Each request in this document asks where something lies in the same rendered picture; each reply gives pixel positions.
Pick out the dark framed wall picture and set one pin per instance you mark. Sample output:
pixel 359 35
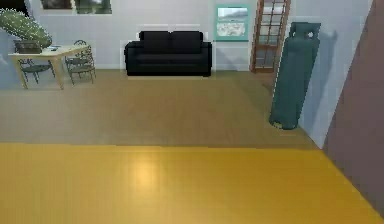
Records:
pixel 56 4
pixel 93 6

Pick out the brown wooden ladder shelf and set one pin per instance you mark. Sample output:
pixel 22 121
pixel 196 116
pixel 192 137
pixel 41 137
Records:
pixel 268 36

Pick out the dark metal chair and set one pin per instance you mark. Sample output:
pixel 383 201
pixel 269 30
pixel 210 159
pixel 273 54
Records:
pixel 33 69
pixel 80 63

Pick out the tall teal gas cylinder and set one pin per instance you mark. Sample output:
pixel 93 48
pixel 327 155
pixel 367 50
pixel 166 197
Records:
pixel 294 76

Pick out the pale wooden table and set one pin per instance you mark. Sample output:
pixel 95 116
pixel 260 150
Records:
pixel 50 55

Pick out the teal framed picture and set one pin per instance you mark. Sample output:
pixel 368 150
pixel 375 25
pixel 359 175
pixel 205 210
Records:
pixel 231 22

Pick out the green house plant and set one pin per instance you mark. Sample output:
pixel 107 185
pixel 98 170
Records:
pixel 23 30

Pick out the black sofa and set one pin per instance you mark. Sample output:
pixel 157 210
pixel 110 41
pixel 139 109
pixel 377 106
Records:
pixel 168 55

